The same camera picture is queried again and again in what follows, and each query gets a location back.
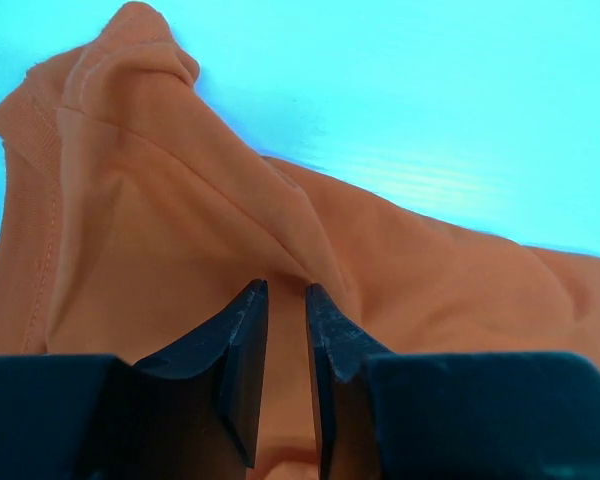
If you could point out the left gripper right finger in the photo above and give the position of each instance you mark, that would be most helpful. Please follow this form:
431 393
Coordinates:
351 406

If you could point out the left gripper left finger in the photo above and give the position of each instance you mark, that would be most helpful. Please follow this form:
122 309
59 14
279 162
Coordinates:
210 385

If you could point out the orange t shirt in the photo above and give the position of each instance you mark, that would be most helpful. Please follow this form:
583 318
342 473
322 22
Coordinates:
133 213

